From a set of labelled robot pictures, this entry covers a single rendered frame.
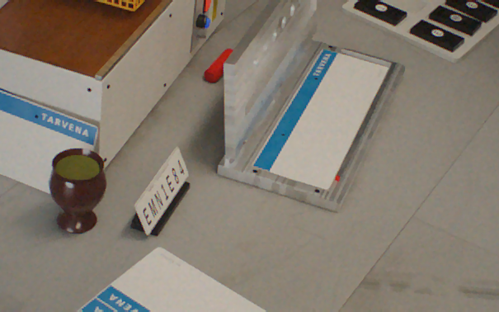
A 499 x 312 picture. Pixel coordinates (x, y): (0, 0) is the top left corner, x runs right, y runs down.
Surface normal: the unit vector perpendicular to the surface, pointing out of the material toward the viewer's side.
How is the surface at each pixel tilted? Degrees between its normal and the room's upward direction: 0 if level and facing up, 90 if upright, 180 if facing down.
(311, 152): 0
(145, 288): 0
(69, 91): 90
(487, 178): 0
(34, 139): 69
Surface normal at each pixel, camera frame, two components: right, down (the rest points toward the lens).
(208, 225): 0.11, -0.77
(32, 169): -0.34, 0.22
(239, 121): 0.94, 0.20
